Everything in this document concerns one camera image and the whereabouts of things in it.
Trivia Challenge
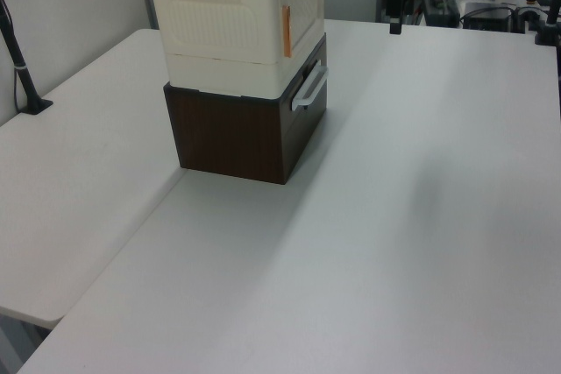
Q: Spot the black clamp stand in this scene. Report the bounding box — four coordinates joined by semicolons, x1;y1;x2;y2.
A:
532;0;561;47

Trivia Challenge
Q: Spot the small brown pen-like object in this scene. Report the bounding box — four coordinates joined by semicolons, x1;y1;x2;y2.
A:
280;4;293;60

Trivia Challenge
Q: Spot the dark brown wooden drawer box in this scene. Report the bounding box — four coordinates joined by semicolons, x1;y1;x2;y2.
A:
162;34;330;186

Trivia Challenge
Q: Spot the cream plastic storage cabinet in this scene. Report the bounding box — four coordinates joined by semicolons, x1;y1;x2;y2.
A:
146;0;326;98

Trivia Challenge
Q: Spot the black camera stand pole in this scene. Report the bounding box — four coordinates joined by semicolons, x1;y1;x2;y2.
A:
0;0;54;115

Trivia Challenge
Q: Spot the cream cabinet door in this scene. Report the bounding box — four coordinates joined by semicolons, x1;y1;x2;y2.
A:
280;0;324;60

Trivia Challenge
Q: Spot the white drawer handle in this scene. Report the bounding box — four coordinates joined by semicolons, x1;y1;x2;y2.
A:
290;64;330;111

